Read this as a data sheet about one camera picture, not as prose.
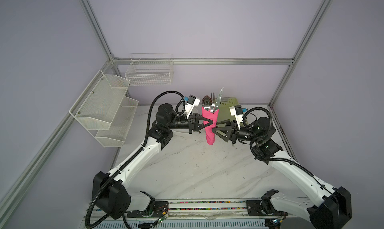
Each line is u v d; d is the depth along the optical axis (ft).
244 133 1.89
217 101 1.91
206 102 1.87
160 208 2.45
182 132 3.22
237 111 1.82
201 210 2.45
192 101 1.85
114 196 1.27
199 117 1.97
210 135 2.02
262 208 2.19
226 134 1.94
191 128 1.86
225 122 2.05
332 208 1.23
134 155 1.51
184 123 1.91
